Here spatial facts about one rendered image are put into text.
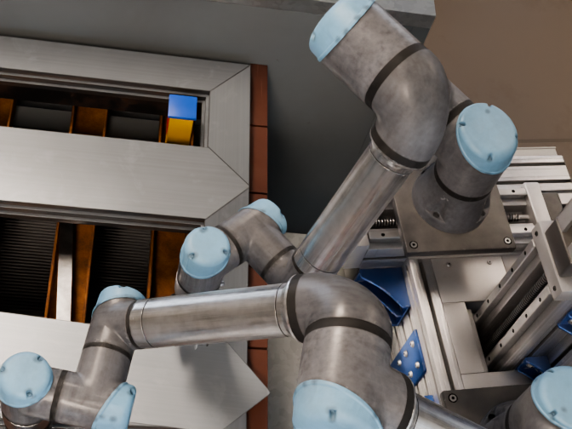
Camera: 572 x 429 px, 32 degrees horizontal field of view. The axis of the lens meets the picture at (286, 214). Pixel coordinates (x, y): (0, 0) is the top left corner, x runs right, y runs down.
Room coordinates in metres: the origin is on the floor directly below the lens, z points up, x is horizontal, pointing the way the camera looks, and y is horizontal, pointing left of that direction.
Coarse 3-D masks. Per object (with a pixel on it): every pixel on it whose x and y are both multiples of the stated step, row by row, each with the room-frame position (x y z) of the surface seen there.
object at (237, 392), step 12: (228, 348) 0.82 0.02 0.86; (228, 360) 0.80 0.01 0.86; (240, 360) 0.81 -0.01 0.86; (228, 372) 0.78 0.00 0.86; (240, 372) 0.79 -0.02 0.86; (252, 372) 0.79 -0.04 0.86; (228, 384) 0.76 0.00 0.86; (240, 384) 0.76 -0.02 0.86; (252, 384) 0.77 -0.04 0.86; (228, 396) 0.73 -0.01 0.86; (240, 396) 0.74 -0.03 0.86; (252, 396) 0.75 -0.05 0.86; (228, 408) 0.71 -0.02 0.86; (240, 408) 0.72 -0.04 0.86; (228, 420) 0.69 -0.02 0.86
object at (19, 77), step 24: (0, 72) 1.27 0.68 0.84; (24, 72) 1.29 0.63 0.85; (120, 96) 1.33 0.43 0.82; (144, 96) 1.35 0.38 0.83; (168, 96) 1.37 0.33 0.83; (192, 96) 1.39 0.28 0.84; (0, 216) 0.95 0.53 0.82; (24, 216) 0.97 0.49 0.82; (48, 216) 0.98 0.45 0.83; (72, 216) 1.00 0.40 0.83; (96, 216) 1.01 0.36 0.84; (120, 216) 1.03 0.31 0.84; (144, 216) 1.05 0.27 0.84; (168, 216) 1.06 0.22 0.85; (0, 408) 0.57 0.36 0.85
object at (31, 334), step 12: (12, 324) 0.73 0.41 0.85; (24, 324) 0.74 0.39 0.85; (36, 324) 0.74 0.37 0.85; (48, 324) 0.75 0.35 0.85; (12, 336) 0.71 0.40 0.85; (24, 336) 0.71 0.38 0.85; (36, 336) 0.72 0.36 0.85; (48, 336) 0.73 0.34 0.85; (12, 348) 0.68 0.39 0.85; (24, 348) 0.69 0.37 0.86; (36, 348) 0.70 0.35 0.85; (48, 348) 0.71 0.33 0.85; (0, 360) 0.66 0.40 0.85
